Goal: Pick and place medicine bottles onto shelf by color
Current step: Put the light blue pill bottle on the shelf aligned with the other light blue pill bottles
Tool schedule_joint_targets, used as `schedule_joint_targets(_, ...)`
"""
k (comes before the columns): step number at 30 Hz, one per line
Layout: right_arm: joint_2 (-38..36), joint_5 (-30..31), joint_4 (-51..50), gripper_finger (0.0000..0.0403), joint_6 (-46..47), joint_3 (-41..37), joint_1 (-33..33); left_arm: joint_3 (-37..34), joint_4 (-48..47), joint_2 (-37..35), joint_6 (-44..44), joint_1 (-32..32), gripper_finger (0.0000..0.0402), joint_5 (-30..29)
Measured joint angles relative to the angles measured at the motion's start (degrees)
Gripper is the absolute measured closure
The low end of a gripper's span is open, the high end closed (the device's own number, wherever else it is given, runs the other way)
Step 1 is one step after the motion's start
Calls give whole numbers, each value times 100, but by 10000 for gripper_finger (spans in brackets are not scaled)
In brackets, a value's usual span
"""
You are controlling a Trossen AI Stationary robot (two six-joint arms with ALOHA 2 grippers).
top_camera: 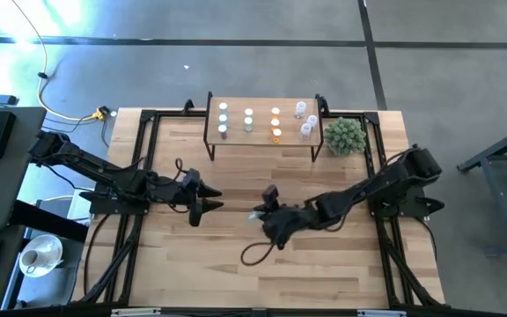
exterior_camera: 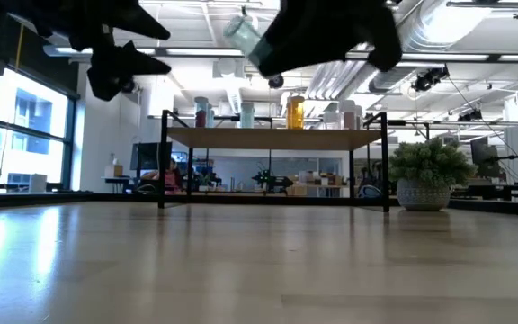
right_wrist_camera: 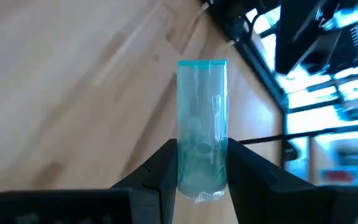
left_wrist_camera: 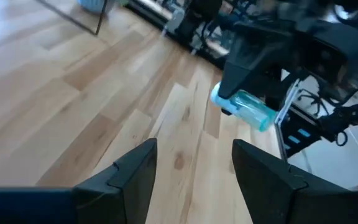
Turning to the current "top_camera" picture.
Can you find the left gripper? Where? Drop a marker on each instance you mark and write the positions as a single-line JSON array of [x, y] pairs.
[[187, 193]]

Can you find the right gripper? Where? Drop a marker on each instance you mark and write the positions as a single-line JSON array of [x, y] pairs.
[[286, 220]]

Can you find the blue bottle with white pills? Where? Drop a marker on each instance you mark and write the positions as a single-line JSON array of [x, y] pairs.
[[223, 118]]

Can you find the light blue pill bottle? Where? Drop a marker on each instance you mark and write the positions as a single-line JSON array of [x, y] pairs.
[[223, 106]]

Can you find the small clear vial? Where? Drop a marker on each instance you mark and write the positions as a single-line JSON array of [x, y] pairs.
[[248, 112]]

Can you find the clear pill bottle white cap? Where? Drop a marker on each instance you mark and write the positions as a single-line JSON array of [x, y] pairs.
[[300, 107], [305, 129]]

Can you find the clear bottle with pink pills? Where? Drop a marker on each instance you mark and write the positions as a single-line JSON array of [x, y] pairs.
[[311, 120]]

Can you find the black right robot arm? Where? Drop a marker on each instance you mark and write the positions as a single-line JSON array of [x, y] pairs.
[[368, 189]]

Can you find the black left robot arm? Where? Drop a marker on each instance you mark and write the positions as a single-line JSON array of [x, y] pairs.
[[104, 169]]

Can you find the wooden shelf with black legs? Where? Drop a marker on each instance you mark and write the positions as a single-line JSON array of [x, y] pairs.
[[262, 138]]

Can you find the green plant in grey pot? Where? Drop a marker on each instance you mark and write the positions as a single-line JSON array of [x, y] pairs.
[[346, 136]]

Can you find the small white disc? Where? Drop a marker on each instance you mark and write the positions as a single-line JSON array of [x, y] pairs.
[[113, 113]]

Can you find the white box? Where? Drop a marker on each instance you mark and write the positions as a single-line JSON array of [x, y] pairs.
[[74, 207]]

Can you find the white label strip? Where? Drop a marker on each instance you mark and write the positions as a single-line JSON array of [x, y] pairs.
[[381, 313], [134, 311]]

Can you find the black desk bar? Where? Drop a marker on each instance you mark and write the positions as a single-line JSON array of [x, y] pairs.
[[46, 220]]

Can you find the white cup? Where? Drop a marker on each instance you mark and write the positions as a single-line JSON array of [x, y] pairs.
[[29, 260]]

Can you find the black metal table frame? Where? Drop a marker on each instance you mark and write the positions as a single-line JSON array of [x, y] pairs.
[[147, 115]]

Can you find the blue-grey cart frame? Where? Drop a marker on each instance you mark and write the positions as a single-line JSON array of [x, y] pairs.
[[502, 211]]

